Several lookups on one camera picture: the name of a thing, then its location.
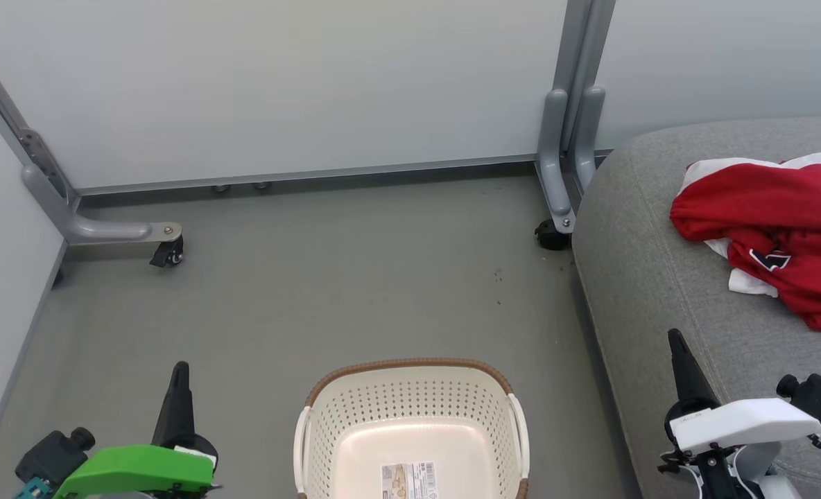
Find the cream perforated laundry basket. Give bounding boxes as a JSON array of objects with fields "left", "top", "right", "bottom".
[{"left": 293, "top": 358, "right": 530, "bottom": 499}]

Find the red and white garment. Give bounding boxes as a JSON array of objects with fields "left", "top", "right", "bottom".
[{"left": 669, "top": 152, "right": 821, "bottom": 339}]

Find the wide white partition panel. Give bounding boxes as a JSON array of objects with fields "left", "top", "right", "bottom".
[{"left": 0, "top": 0, "right": 579, "bottom": 236}]

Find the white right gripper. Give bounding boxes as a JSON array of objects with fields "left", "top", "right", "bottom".
[{"left": 664, "top": 329, "right": 821, "bottom": 455}]

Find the white side partition panel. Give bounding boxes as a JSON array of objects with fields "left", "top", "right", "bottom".
[{"left": 0, "top": 31, "right": 184, "bottom": 489}]

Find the printed paper label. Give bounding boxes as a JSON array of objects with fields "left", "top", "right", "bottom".
[{"left": 381, "top": 462, "right": 440, "bottom": 499}]

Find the grey fabric sofa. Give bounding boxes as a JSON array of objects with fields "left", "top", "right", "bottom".
[{"left": 571, "top": 116, "right": 821, "bottom": 499}]

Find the black caster wheel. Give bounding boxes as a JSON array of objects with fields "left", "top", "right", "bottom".
[
  {"left": 149, "top": 236, "right": 185, "bottom": 269},
  {"left": 534, "top": 219, "right": 572, "bottom": 252}
]

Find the white partition panel behind sofa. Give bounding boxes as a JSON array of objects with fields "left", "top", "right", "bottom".
[{"left": 573, "top": 0, "right": 821, "bottom": 199}]

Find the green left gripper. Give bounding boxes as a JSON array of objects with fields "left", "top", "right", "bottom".
[{"left": 51, "top": 361, "right": 220, "bottom": 498}]

